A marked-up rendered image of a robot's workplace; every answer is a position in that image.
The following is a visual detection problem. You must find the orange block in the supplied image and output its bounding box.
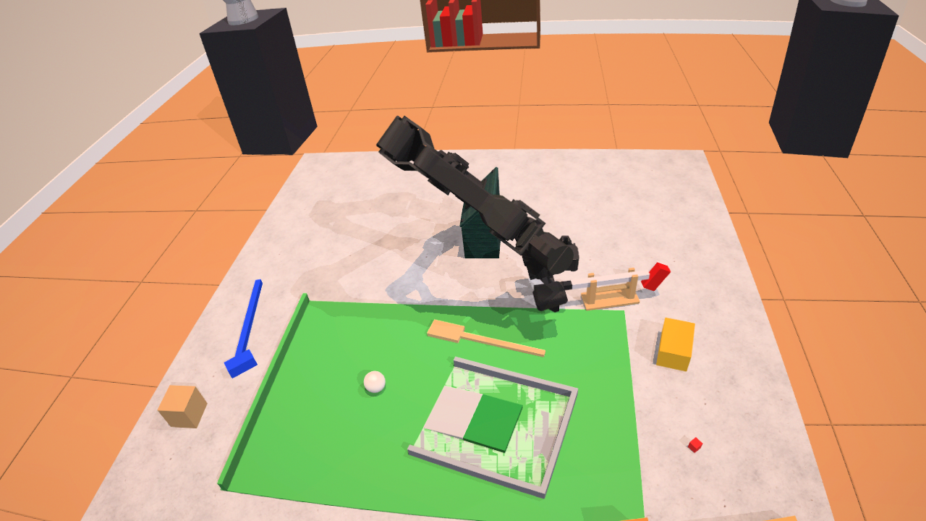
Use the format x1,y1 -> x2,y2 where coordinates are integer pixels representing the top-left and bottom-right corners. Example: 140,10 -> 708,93
656,318 -> 695,371

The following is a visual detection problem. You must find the green flat mat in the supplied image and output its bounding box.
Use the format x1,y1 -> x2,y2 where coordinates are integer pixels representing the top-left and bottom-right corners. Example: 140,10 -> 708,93
227,300 -> 645,521

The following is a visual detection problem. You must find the brown box with orange top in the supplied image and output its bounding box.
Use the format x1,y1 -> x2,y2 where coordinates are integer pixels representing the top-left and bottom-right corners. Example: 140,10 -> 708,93
158,385 -> 207,428

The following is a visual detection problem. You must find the pale pink ball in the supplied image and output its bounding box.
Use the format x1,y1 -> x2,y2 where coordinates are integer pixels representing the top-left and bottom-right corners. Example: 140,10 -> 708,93
364,371 -> 385,393

